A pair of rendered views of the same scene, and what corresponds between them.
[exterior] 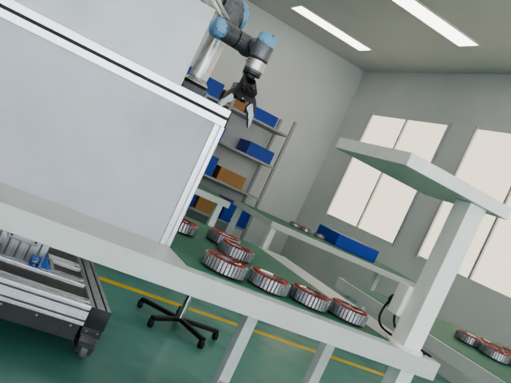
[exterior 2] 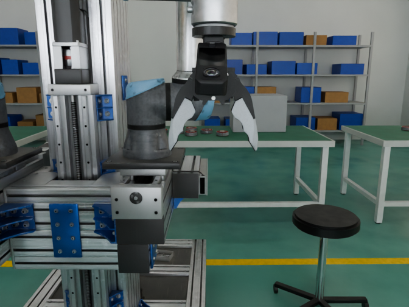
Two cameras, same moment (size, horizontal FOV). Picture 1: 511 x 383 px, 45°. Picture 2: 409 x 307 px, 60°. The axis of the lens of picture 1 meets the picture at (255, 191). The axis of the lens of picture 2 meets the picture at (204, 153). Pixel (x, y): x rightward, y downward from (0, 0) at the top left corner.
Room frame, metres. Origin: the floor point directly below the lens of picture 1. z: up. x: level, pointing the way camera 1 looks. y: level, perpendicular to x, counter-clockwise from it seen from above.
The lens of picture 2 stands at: (1.74, -0.03, 1.28)
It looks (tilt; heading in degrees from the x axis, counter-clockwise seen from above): 13 degrees down; 24
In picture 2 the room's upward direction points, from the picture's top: straight up
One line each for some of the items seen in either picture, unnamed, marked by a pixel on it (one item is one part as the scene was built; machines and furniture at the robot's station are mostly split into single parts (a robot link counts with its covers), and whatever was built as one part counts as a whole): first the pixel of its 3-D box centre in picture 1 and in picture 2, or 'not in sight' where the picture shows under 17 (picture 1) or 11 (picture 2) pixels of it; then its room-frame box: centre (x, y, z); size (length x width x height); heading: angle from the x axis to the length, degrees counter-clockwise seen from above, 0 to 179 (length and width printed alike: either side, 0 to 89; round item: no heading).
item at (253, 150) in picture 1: (255, 151); (347, 69); (8.92, 0.26, 1.37); 0.42 x 0.42 x 0.19; 25
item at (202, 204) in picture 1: (204, 203); (323, 122); (8.78, 0.59, 0.39); 0.40 x 0.36 x 0.21; 23
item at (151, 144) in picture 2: not in sight; (146, 138); (2.66, 0.57, 1.09); 0.15 x 0.15 x 0.10
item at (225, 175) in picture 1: (226, 176); (332, 96); (8.84, 0.47, 0.87); 0.42 x 0.40 x 0.19; 114
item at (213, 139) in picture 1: (177, 175); not in sight; (1.62, 0.21, 0.91); 0.28 x 0.03 x 0.32; 25
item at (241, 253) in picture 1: (236, 251); not in sight; (1.83, -0.02, 0.77); 0.11 x 0.11 x 0.04
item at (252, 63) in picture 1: (254, 66); (212, 15); (2.30, 0.20, 1.37); 0.08 x 0.08 x 0.05
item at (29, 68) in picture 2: not in sight; (39, 68); (6.59, 5.36, 1.38); 0.42 x 0.42 x 0.20; 23
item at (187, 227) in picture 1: (179, 223); not in sight; (1.85, 0.17, 0.77); 0.11 x 0.11 x 0.04
